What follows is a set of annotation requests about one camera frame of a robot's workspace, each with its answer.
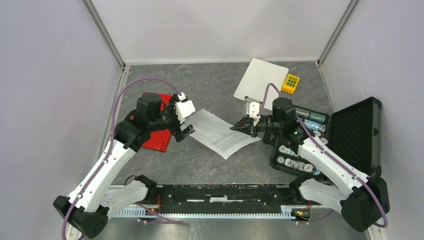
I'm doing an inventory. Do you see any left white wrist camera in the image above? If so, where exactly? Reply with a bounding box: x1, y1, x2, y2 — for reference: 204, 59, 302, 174
175, 92, 196, 124

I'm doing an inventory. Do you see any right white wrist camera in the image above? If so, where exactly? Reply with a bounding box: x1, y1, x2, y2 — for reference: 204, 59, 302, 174
246, 102, 261, 120

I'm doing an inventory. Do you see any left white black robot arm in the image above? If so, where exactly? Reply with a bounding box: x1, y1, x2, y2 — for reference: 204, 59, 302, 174
53, 92, 196, 239

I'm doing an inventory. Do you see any red folder black inside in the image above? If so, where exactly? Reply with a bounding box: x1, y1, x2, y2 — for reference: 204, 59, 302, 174
127, 92, 173, 153

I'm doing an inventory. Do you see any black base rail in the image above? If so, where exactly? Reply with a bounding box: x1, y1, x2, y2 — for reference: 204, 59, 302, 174
139, 184, 317, 214

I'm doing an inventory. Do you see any white clipboard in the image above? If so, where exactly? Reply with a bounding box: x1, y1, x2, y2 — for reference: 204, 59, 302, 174
233, 58, 289, 102

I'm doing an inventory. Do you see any printed paper sheet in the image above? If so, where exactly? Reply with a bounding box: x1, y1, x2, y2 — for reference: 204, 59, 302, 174
185, 109, 260, 160

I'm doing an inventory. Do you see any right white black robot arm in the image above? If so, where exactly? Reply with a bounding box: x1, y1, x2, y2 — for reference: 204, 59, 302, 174
231, 97, 390, 232

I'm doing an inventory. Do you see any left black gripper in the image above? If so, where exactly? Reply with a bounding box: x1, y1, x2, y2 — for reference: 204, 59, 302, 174
148, 94, 195, 142

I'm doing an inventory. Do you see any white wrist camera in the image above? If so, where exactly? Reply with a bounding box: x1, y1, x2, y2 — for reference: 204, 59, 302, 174
175, 92, 196, 124
246, 102, 261, 120

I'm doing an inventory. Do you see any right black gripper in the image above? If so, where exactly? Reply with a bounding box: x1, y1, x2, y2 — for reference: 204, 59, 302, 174
230, 115, 283, 138

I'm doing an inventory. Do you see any black poker chip case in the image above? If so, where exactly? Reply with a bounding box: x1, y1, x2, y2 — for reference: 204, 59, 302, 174
270, 97, 382, 181

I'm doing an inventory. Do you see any yellow toy brick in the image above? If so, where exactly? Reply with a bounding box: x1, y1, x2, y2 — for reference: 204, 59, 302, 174
281, 74, 300, 95

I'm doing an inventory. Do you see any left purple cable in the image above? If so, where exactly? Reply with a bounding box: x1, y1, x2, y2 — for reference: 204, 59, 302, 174
61, 76, 185, 240

